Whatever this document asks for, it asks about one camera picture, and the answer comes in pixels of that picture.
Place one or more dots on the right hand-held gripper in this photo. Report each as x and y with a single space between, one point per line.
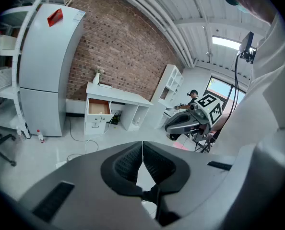
205 115

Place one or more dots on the black office chair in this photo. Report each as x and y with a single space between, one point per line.
1 140

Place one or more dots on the white desk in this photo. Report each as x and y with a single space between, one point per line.
123 96

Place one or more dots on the white storage box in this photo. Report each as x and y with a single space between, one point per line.
4 42

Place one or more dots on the ceiling light panel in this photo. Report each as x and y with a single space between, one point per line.
225 42

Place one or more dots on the person's right forearm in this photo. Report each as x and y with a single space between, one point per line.
223 121

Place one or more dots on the red cardboard box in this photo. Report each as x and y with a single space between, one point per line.
55 18

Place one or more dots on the small clear bottle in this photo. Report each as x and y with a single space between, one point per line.
18 131

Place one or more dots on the person's white shirt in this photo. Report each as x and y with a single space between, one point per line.
264 104

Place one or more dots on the white metal rack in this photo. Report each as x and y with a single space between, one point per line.
15 63

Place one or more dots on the black box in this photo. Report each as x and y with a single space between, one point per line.
116 120

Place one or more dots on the white shelf unit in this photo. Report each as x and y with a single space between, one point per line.
171 80

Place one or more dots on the closed white desk drawer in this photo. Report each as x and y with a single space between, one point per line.
94 128

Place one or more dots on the white ceramic vase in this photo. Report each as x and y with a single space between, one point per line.
96 79

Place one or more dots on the red-framed window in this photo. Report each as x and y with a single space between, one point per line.
220 90

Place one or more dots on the white ceiling pipe bundle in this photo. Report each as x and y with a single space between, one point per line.
157 18

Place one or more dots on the person's head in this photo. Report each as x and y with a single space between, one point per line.
255 1

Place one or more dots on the teal face mask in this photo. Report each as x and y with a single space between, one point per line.
242 8

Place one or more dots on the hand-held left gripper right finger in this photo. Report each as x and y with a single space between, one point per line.
164 169

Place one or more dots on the grey refrigerator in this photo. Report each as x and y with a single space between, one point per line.
44 56

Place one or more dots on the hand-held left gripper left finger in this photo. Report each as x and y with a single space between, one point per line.
119 169

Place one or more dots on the white slatted basket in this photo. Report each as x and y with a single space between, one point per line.
2 78

